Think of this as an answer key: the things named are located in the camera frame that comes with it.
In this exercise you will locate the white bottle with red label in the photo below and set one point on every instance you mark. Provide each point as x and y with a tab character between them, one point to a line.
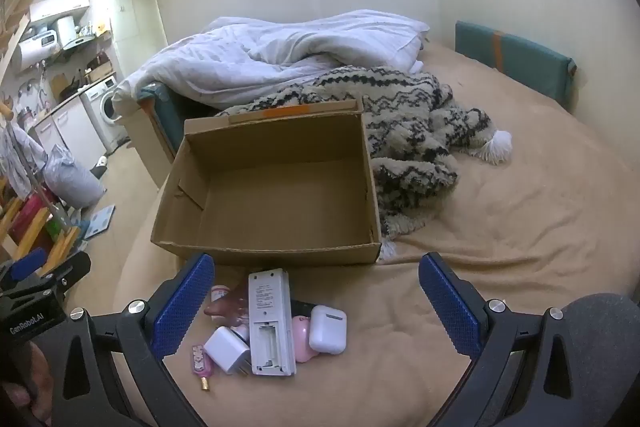
220	292

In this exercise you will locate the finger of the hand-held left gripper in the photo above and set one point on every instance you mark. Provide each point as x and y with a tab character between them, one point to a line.
27	264
70	269

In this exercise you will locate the white wall cabinet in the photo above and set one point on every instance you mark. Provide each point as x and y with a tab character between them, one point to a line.
60	7

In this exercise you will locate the long teal bed cushion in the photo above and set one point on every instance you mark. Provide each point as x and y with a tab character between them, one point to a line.
520	57

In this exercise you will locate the grey plastic bag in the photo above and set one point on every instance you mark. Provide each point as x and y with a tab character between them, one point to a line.
72	182

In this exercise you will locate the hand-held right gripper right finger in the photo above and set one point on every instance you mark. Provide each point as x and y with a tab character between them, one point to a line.
450	307

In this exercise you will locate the red container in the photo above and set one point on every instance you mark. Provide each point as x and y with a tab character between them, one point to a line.
30	217

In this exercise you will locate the white duvet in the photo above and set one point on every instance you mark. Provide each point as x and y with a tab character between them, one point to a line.
280	52

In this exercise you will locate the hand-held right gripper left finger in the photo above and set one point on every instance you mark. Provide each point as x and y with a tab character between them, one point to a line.
182	307

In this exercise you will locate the bathroom scale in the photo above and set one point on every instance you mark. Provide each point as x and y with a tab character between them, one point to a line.
99	222

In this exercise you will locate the cardboard box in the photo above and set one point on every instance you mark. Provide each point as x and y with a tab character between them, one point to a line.
280	187

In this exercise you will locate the hanging grey clothes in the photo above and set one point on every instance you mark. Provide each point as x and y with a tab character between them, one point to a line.
20	157

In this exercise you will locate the white earbuds case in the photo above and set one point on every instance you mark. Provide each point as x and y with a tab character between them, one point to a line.
327	329

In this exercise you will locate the white floor cabinet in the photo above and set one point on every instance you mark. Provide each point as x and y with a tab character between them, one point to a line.
75	132

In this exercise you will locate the white cylindrical appliance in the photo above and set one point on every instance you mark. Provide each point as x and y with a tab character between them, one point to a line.
66	33

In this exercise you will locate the white water heater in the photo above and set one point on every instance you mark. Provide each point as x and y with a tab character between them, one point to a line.
35	54

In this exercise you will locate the yellow wooden rack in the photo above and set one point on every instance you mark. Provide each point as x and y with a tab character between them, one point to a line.
60	242

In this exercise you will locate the person's left hand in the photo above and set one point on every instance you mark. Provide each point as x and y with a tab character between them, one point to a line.
25	372

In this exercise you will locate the pink rounded toy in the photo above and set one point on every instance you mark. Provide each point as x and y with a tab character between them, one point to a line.
301	339

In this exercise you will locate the white charger plug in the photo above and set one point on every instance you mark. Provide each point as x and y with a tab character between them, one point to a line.
225	347

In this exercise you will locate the short teal bed cushion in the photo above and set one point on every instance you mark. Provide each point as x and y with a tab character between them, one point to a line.
172	117

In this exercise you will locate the white washing machine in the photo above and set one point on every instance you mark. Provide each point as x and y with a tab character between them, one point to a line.
102	107

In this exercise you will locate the patterned knit blanket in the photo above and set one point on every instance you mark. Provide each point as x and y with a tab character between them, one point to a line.
410	132

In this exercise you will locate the white remote control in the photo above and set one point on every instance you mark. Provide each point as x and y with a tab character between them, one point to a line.
270	307

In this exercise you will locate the small pink perfume bottle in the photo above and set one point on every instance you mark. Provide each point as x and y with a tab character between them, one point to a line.
200	362

